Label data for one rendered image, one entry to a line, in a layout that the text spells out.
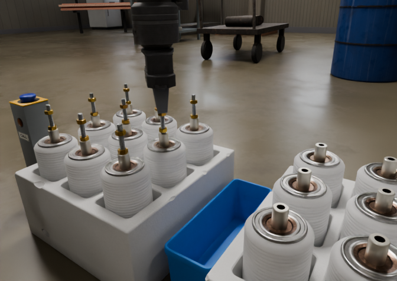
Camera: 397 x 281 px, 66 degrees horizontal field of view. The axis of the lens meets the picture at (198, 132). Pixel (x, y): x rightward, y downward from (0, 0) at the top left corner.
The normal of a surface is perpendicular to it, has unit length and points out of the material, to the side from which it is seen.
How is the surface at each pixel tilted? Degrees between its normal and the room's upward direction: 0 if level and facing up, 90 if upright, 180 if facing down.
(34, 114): 90
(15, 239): 0
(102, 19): 90
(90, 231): 90
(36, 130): 90
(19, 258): 0
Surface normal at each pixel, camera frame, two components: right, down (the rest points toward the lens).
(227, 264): -0.02, -0.93
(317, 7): -0.60, 0.32
